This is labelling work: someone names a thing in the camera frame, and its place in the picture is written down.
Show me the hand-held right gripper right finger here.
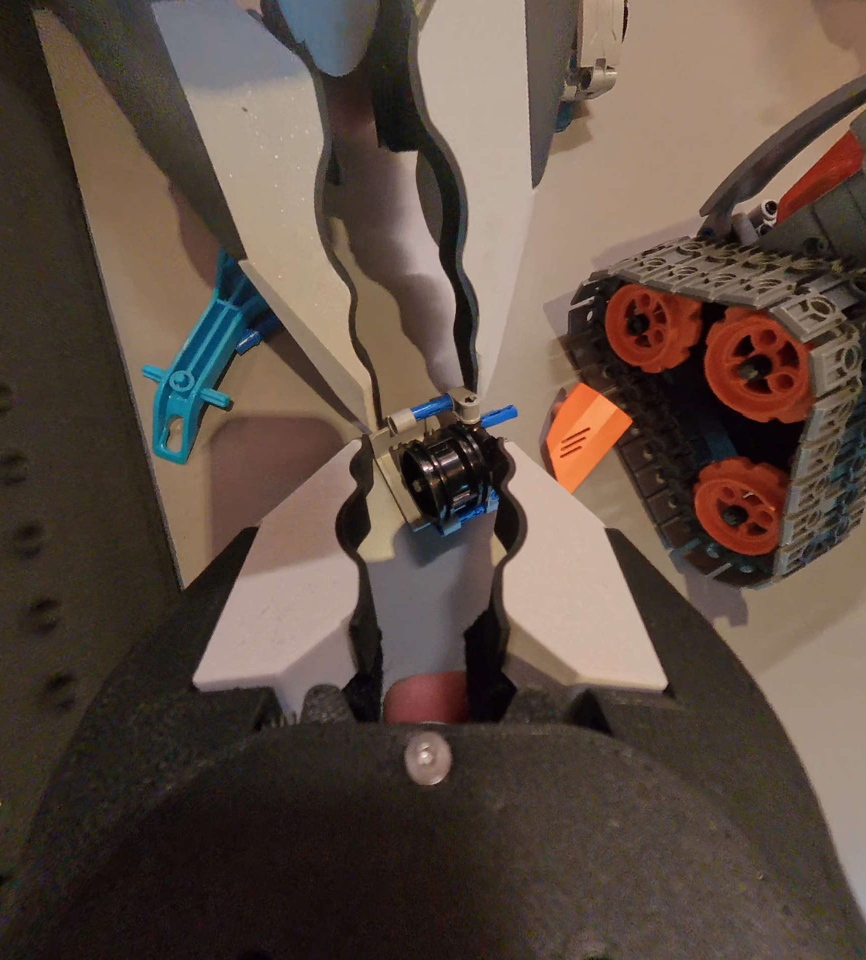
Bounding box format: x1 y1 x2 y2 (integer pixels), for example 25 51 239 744
468 438 674 696

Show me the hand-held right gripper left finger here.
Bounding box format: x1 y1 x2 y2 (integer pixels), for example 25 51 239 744
193 435 381 694

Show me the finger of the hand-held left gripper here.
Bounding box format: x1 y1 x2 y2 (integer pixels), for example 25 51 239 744
145 0 378 433
373 0 539 403

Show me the black wheel hub assembly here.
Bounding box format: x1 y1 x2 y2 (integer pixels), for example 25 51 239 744
375 386 522 544

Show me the dark grey orange block assembly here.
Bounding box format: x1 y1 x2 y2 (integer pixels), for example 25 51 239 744
561 0 623 133

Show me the orange slotted panel piece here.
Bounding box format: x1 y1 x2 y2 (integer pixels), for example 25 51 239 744
544 381 635 486

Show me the blue plastic separator tool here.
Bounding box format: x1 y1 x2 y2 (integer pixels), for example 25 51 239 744
142 248 278 468

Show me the black dimpled mat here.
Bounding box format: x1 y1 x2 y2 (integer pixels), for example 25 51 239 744
0 0 189 960

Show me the grey orange tracked toy robot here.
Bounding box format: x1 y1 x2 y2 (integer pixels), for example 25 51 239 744
559 53 866 589

